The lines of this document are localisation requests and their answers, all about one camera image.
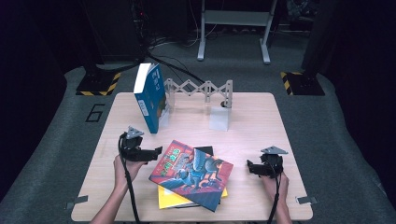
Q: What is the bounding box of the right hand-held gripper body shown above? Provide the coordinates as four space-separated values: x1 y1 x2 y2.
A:
259 145 290 179

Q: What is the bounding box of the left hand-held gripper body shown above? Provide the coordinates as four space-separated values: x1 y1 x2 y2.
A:
119 125 148 162

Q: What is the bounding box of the red picture book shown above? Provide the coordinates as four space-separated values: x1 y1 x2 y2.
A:
148 139 234 214

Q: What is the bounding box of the yellow book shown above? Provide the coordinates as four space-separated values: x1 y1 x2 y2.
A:
157 185 229 210

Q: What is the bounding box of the black hardcover book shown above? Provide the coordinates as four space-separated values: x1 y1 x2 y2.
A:
174 145 222 209

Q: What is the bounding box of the grey expandable book rack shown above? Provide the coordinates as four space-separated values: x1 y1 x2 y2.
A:
158 77 234 132

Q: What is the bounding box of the blue book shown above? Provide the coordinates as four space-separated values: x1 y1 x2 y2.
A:
133 62 171 135

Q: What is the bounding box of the person's left hand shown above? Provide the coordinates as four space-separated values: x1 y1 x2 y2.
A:
112 153 148 191

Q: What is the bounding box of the person's right hand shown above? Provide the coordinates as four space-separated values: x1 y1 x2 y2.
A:
260 172 290 203

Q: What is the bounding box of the grey tape strip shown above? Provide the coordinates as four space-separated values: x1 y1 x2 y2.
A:
295 195 318 205
64 195 90 210

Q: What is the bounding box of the black stand base striped edge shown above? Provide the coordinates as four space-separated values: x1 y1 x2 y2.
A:
279 71 326 96
76 70 122 97

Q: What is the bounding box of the black equipment cabinet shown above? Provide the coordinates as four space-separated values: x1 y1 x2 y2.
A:
80 0 148 63

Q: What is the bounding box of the white metal stand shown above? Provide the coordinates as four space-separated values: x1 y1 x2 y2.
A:
197 0 278 65

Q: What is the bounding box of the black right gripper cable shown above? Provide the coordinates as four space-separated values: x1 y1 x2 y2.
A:
266 161 284 224

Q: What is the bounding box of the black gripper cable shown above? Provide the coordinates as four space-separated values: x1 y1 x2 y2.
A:
266 161 284 224
117 133 142 224

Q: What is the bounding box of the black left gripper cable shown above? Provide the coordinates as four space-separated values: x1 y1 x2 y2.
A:
117 133 142 224

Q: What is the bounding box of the black floor cable bundle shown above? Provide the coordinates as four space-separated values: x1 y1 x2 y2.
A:
146 50 206 86

